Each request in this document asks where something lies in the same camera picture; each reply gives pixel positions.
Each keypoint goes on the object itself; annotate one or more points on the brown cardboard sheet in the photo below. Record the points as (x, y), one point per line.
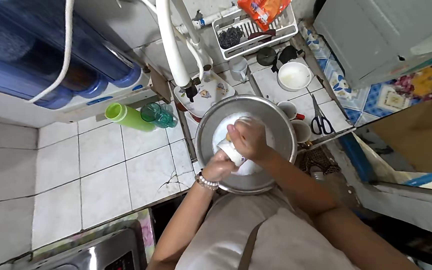
(422, 138)

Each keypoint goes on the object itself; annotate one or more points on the floral patterned stove mat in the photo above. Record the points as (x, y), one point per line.
(147, 228)

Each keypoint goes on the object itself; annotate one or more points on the white round bowl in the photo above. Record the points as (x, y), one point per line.
(294, 76)

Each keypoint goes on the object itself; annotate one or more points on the person's right forearm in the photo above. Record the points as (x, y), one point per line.
(313, 193)

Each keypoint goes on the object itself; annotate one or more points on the white tray with cartoon print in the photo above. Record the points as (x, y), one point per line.
(204, 95)

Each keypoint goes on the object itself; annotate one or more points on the dark steel wool scrubber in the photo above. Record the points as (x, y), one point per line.
(230, 38)

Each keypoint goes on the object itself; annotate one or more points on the blue floral patterned sheet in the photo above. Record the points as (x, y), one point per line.
(377, 99)

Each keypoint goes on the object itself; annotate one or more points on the white cup with print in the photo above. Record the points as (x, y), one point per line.
(231, 152)

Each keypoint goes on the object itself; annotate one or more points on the person's left hand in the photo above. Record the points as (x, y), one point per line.
(218, 168)

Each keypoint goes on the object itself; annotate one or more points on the person's right fingers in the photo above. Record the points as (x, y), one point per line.
(246, 123)

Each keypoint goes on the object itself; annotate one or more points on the metal gas stove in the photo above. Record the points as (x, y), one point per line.
(99, 252)

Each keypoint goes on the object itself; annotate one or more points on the dark round lid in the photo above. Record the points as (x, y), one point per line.
(266, 56)

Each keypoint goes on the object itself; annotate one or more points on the white wall pipe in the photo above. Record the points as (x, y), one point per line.
(216, 17)

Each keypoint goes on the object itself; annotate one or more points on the blue water filter unit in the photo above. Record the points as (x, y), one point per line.
(58, 63)

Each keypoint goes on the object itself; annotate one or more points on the dark red scrub pad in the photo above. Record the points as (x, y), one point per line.
(263, 35)

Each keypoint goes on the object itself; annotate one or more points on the clear glass mug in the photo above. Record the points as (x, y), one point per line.
(239, 70)

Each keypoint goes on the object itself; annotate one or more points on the person's left fingers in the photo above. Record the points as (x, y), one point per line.
(225, 159)

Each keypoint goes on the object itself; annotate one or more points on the large metal basin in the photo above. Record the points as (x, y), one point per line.
(284, 142)

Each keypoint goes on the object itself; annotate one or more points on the white faucet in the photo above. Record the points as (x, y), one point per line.
(174, 48)

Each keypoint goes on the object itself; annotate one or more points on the person's right hand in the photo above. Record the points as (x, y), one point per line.
(252, 139)

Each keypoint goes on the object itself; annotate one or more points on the person's body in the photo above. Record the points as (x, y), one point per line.
(246, 232)

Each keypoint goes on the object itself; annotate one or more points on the teal transparent cup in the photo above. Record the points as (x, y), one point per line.
(161, 115)

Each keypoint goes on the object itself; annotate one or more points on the light green plastic cup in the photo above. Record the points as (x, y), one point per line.
(133, 118)

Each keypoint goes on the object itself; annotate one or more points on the orange plastic packet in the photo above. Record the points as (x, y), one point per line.
(266, 13)

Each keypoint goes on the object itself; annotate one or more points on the grey cabinet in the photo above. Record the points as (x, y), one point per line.
(381, 41)

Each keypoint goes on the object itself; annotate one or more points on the black strainer cup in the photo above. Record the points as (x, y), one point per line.
(288, 54)

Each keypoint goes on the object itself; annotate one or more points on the white plastic rack basket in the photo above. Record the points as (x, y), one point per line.
(258, 41)

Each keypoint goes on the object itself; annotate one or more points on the person's left forearm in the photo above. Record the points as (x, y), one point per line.
(186, 221)

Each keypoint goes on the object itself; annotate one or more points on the person's right thumb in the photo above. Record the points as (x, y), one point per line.
(234, 134)

